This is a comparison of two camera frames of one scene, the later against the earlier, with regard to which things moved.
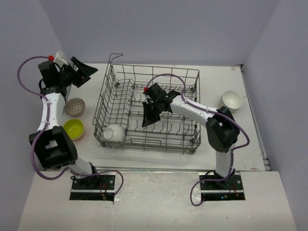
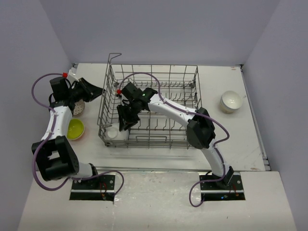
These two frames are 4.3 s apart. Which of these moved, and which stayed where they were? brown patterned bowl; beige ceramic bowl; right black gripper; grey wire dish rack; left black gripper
Moved: right black gripper; left black gripper
Stayed: brown patterned bowl; grey wire dish rack; beige ceramic bowl
